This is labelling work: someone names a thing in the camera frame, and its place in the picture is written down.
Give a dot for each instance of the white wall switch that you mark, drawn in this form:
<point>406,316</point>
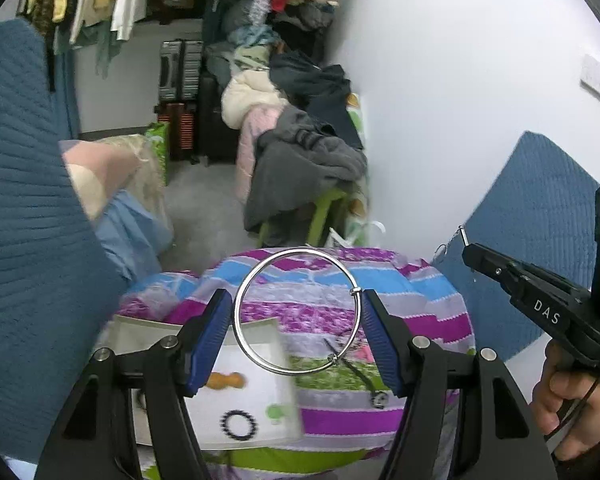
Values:
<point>595,77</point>

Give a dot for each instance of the grey suitcase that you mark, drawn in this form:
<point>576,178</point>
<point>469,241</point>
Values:
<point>180,70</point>

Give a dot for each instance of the clear bag of cream bedding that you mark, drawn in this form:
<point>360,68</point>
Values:
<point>105,170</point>

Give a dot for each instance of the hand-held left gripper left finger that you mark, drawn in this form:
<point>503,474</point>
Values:
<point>207,345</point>

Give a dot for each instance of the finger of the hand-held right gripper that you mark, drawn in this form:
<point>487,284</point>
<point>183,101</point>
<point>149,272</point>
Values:
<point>490,265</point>

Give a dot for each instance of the person's right hand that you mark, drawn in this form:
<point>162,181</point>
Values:
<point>570,410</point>

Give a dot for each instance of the small silver earring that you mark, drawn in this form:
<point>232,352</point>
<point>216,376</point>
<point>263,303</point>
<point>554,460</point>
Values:
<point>463,235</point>

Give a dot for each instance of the floral printed bag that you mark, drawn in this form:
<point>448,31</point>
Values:
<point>360,170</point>

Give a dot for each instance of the dark navy jacket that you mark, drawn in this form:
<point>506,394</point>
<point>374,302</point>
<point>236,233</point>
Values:
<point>310,77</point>

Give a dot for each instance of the cream puffer jacket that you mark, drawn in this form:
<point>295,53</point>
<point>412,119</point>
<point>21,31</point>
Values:
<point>250,97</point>

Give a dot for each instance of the green bag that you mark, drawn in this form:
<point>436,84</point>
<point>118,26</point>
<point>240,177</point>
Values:
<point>157,140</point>

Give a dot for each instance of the heap of mixed clothes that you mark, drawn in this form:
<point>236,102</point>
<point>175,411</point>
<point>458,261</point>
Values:
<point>250,35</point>

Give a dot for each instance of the silver bangle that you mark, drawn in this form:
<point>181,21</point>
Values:
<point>356,291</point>

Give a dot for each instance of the white hanging garment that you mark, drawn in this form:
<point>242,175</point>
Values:
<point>130,5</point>

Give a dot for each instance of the flat blue quilted cushion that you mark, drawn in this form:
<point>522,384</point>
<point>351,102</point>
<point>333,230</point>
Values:
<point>530,210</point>

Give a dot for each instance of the green plastic stool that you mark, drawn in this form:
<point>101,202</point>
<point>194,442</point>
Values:
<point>325,210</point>

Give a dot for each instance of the grey hoodie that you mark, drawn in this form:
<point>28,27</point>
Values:
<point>300,170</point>

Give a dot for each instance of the light blue cloth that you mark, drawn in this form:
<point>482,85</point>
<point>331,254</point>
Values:
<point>130,235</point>

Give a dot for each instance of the red suitcase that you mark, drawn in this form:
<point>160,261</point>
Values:
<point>177,130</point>

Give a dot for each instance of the green charm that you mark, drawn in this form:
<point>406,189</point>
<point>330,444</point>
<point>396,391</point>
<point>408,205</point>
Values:
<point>274,412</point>

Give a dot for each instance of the black suitcase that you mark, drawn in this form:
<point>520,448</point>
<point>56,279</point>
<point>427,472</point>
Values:
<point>215,120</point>

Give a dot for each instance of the floral striped cloth bundle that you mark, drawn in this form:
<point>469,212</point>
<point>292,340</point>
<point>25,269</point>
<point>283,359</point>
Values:
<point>420,320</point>

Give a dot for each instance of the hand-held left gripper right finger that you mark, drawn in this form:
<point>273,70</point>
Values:
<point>380,345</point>

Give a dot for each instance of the pink garment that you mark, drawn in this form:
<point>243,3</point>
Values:
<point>257,135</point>

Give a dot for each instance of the orange pendant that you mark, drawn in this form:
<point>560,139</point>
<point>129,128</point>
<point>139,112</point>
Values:
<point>225,381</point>

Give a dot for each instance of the white cardboard box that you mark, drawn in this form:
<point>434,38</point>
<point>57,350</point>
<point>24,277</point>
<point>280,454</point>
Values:
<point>275,385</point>

